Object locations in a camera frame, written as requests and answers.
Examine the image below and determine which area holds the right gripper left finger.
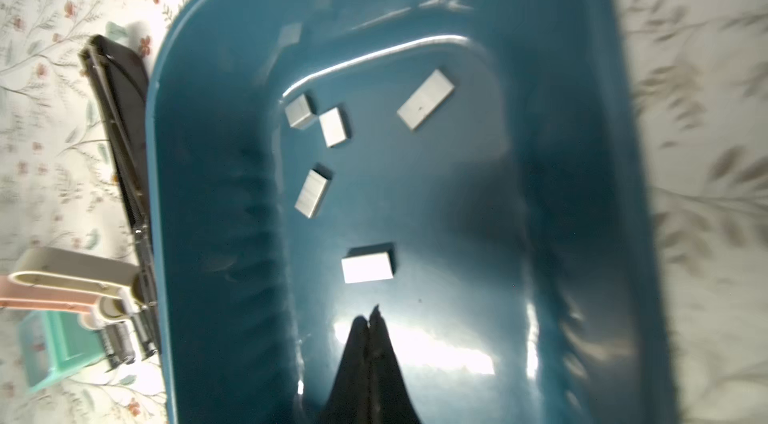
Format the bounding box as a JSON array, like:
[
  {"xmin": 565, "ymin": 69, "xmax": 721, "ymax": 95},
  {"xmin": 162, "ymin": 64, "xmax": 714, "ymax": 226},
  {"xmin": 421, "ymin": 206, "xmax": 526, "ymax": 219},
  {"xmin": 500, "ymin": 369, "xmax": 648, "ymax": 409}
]
[{"xmin": 318, "ymin": 316, "xmax": 370, "ymax": 423}]

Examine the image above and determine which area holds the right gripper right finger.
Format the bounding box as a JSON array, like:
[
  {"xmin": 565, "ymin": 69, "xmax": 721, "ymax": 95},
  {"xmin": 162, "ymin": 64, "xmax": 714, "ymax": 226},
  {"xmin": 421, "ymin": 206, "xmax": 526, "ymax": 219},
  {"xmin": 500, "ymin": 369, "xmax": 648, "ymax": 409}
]
[{"xmin": 367, "ymin": 306, "xmax": 420, "ymax": 423}]

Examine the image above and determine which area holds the staple strip five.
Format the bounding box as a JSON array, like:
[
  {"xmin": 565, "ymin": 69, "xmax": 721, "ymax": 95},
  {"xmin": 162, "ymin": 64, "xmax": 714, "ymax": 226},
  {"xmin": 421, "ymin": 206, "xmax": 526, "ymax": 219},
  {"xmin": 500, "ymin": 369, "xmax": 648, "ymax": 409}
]
[{"xmin": 341, "ymin": 251, "xmax": 394, "ymax": 284}]

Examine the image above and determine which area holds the beige staple remover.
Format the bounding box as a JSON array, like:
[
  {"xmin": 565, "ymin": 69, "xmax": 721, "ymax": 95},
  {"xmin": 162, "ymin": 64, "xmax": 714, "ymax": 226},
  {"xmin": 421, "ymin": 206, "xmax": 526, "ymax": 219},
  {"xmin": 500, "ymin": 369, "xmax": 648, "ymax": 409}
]
[{"xmin": 3, "ymin": 247, "xmax": 139, "ymax": 298}]

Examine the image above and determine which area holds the staple strip six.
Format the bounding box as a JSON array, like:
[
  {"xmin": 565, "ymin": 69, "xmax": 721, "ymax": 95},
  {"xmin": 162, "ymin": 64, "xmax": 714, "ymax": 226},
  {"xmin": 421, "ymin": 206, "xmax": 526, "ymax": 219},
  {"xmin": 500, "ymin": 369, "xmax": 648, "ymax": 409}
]
[{"xmin": 295, "ymin": 169, "xmax": 331, "ymax": 219}]

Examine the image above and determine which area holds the teal plastic tray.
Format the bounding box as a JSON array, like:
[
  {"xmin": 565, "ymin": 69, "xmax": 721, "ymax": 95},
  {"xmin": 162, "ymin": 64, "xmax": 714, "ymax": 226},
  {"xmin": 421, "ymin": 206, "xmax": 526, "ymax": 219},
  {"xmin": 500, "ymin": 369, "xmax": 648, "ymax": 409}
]
[{"xmin": 146, "ymin": 0, "xmax": 679, "ymax": 423}]

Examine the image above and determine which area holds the staple strip two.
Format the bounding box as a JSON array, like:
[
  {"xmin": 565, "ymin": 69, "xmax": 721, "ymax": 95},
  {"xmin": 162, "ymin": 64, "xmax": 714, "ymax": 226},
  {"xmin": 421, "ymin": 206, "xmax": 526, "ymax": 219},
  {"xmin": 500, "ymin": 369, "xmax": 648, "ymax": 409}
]
[{"xmin": 319, "ymin": 107, "xmax": 349, "ymax": 148}]

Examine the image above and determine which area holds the staple strip one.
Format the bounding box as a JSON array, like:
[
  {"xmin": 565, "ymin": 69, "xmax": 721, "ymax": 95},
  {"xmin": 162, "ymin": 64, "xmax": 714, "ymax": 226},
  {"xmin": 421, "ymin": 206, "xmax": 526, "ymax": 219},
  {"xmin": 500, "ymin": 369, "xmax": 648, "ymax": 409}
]
[{"xmin": 285, "ymin": 94, "xmax": 316, "ymax": 129}]

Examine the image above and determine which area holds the small mint alarm clock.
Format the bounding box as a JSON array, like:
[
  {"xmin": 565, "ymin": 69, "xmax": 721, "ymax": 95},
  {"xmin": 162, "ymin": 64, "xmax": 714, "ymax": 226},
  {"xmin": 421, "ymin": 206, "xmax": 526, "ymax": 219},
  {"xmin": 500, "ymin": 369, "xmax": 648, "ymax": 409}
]
[{"xmin": 19, "ymin": 310, "xmax": 105, "ymax": 392}]

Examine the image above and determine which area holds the staple strip three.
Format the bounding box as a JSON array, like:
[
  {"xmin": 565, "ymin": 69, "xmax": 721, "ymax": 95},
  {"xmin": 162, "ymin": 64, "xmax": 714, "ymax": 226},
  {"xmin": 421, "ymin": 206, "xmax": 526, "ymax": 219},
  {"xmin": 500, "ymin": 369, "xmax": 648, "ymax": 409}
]
[{"xmin": 397, "ymin": 70, "xmax": 455, "ymax": 130}]

